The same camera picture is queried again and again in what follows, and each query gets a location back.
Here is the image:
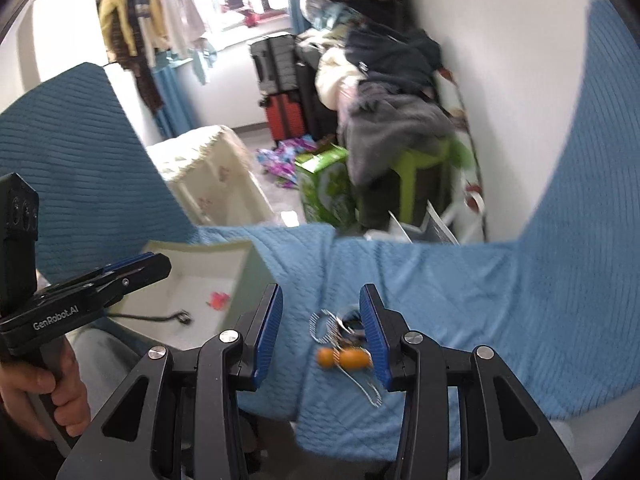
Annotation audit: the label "yellow hanging cardigan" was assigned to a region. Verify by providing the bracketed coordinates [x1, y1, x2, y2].
[98, 0, 170, 58]

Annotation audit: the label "floral patterned panel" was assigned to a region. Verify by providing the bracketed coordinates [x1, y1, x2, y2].
[439, 66, 490, 242]

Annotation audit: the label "grey garment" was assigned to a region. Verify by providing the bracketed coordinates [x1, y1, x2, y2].
[344, 81, 457, 188]

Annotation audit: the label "red black beaded bracelet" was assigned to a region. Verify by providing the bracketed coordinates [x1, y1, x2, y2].
[337, 310, 369, 348]

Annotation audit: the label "brown striped hanging garment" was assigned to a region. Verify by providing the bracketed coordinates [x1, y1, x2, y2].
[106, 7, 165, 112]

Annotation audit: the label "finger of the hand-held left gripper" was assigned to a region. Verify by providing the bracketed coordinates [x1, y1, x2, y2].
[65, 253, 173, 313]
[50, 252, 160, 291]

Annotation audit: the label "blue quilted blanket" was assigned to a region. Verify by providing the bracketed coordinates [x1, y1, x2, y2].
[0, 0, 640, 461]

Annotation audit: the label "red suitcase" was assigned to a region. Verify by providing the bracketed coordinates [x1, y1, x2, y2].
[259, 91, 307, 143]

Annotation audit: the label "navy jacket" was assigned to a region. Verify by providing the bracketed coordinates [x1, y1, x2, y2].
[345, 24, 445, 92]

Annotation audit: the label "black cord necklace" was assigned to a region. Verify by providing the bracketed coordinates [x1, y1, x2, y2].
[110, 309, 194, 327]

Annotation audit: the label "pink hanging garment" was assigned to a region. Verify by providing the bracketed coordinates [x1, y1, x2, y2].
[169, 0, 210, 58]

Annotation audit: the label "black smooth suitcase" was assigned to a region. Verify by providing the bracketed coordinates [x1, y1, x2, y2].
[294, 40, 342, 142]

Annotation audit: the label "orange gourd pendant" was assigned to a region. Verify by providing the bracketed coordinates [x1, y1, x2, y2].
[316, 346, 373, 370]

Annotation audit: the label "colourful plastic wrapping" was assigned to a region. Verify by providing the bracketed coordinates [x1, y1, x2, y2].
[256, 135, 321, 187]

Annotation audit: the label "person's left hand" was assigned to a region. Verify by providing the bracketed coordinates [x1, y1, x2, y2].
[0, 342, 92, 441]

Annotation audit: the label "light blue hanging garment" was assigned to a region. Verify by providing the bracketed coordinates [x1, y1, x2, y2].
[189, 35, 219, 87]

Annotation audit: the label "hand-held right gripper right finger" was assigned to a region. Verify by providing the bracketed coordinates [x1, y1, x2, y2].
[360, 283, 583, 480]

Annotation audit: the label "person's grey trousers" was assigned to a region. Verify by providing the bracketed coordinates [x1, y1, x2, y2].
[72, 329, 151, 386]

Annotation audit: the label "white plastic bag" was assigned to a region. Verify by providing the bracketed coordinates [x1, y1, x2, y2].
[364, 194, 487, 247]

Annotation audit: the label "black ribbed suitcase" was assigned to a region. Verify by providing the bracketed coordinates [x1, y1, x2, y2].
[248, 34, 301, 98]

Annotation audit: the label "white cardboard box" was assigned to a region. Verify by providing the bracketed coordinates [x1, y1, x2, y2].
[107, 239, 277, 353]

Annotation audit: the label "cream padded coat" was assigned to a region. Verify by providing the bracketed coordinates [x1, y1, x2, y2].
[315, 49, 365, 111]

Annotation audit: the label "green plastic stool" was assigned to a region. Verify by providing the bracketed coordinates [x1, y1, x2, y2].
[389, 139, 472, 233]

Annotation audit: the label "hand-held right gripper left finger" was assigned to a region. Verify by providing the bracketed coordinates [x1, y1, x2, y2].
[55, 283, 284, 480]

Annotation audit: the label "blue curtain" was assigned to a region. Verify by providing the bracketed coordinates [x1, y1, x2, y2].
[149, 57, 195, 139]

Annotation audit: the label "green printed carton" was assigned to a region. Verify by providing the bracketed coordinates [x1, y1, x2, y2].
[294, 145, 359, 224]

